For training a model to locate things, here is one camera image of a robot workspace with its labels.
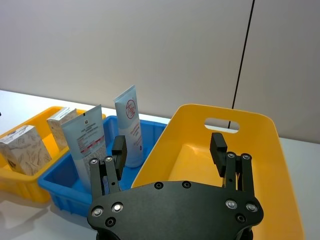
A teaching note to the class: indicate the white box with leaf pattern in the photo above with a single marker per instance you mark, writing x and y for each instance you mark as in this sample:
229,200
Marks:
26,150

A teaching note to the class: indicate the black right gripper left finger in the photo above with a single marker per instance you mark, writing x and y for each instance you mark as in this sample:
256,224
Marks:
119,156

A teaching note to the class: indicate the tall white patterned box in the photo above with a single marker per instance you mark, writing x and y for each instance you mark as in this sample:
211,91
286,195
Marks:
61,127

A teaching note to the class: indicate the yellow plastic crate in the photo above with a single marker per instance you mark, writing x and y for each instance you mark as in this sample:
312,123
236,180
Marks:
22,183

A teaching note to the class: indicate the white tube with red circle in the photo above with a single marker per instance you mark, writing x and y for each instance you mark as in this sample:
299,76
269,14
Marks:
130,125

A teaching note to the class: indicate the blue plastic bin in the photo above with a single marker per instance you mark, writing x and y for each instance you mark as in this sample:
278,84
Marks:
62,175

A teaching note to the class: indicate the pale blue tube with text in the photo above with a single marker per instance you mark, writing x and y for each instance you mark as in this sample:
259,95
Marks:
86,140

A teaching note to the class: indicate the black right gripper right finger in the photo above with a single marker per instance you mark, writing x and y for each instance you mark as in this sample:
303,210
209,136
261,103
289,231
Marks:
219,152

